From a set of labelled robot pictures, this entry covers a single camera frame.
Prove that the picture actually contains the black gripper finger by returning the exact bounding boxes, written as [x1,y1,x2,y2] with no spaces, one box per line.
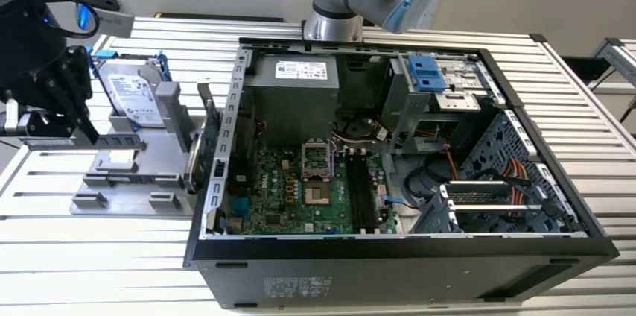
[63,45,97,104]
[26,60,101,147]

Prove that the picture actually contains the RAM stick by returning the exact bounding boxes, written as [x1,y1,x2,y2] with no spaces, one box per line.
[106,176,162,185]
[19,133,150,152]

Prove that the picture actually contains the black RAM slot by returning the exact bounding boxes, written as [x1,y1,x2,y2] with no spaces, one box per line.
[346,147,363,236]

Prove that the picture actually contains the hard disk in blue carrier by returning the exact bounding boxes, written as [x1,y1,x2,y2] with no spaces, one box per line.
[85,49,174,131]

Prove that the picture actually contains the silver CPU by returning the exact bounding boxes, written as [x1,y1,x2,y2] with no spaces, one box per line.
[106,149,139,165]

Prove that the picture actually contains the grey parts rack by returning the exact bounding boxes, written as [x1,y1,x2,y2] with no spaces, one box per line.
[73,80,223,216]

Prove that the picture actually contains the graphics card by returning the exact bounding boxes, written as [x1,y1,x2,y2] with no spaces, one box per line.
[182,76,225,195]

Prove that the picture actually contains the black case fan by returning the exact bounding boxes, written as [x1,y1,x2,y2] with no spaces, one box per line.
[233,103,261,185]

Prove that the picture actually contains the grey power supply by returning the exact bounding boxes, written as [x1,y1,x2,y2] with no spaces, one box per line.
[245,53,343,148]

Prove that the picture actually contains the green motherboard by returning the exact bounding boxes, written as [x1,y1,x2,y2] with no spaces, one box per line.
[225,144,403,237]

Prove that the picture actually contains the metal socket cover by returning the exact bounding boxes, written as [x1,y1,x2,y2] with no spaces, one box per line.
[302,138,334,180]

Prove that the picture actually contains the CPU socket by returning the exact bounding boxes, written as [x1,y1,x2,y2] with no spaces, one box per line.
[303,180,334,208]

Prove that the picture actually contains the round case speaker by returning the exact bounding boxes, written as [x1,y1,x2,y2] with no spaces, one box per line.
[346,117,381,139]

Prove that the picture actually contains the metal drive cage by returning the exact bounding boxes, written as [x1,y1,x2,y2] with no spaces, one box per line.
[386,53,502,155]

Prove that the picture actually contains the blue drive bay latch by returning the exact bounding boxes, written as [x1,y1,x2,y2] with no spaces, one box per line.
[406,54,439,92]

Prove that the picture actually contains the black PC case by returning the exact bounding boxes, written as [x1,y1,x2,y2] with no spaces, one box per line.
[182,35,623,312]

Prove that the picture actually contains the metal disk bay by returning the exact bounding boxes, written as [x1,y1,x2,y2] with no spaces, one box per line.
[411,177,566,235]

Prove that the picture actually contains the neighbouring slatted metal table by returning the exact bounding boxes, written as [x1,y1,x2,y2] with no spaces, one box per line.
[587,37,636,94]

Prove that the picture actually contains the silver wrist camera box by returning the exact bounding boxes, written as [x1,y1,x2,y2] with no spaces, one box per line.
[77,4,137,40]
[0,101,33,136]

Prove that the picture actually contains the thin wire locking lever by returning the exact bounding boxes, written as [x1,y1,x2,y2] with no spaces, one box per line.
[330,139,346,183]

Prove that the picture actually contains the yellow black white wire bundle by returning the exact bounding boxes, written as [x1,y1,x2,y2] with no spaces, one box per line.
[330,121,399,148]

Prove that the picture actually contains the black data cable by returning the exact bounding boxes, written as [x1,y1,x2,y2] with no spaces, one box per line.
[403,152,451,208]

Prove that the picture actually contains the orange drive power wire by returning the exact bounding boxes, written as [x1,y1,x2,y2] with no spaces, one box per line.
[417,125,462,185]

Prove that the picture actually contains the red orange yellow flat wires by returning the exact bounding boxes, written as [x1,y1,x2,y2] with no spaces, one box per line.
[501,157,533,220]

